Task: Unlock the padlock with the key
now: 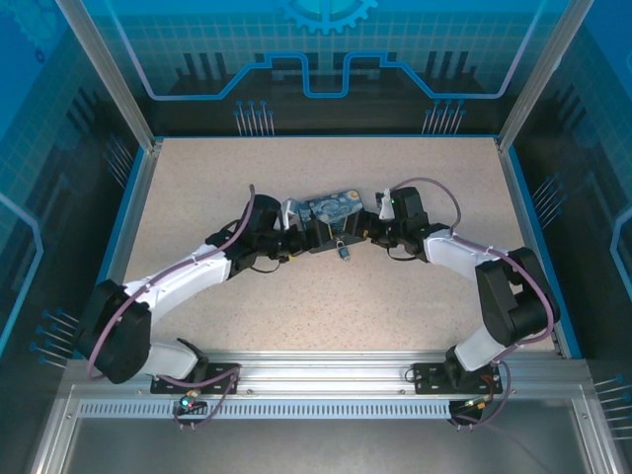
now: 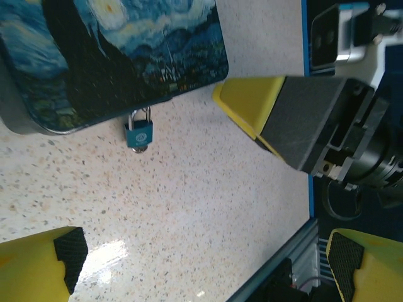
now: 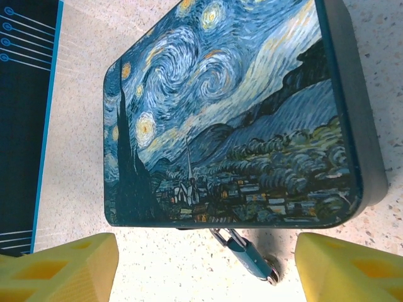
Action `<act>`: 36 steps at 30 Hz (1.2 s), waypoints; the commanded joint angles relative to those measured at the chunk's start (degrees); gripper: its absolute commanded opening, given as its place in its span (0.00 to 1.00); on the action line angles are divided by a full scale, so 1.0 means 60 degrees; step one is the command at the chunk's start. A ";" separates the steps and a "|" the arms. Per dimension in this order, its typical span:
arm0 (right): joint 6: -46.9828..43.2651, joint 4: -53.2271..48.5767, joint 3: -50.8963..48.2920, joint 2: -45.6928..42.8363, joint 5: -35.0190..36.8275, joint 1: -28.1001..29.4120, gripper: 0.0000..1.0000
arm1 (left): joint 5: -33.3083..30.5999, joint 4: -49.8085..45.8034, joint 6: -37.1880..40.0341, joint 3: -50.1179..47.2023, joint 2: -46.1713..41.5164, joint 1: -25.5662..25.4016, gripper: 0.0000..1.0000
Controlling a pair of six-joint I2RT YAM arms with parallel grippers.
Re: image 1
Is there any aluminium side rail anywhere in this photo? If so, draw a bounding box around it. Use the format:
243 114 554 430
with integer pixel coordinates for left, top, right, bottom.
111 140 167 287

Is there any grey metal panel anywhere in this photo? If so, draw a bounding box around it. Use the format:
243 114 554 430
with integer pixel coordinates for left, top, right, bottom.
63 417 589 474

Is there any aluminium mounting rail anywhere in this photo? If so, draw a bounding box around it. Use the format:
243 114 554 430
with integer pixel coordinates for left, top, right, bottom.
63 349 592 399

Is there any thin purple cable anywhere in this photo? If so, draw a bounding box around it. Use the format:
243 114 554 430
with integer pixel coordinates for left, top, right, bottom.
468 423 552 474

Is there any starry night painted tin box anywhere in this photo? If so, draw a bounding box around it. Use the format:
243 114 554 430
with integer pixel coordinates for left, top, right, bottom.
294 188 367 257

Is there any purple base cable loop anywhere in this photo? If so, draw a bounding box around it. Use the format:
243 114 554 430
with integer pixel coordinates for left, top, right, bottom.
152 369 241 432
451 360 512 431

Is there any aluminium frame post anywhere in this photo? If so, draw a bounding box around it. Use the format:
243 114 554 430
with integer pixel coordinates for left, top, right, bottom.
496 0 598 152
52 0 165 152

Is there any slotted grey cable duct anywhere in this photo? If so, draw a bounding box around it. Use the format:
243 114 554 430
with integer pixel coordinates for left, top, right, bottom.
78 400 458 420

